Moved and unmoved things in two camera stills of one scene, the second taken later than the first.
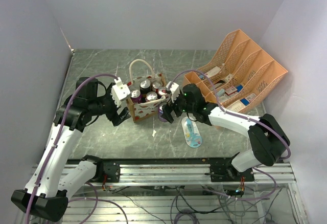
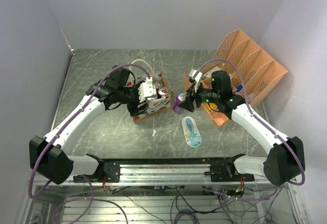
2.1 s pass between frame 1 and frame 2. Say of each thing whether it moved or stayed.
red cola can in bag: stayed
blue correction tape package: stayed
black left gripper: moved
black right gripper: moved
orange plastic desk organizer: stayed
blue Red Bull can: stayed
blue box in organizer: stayed
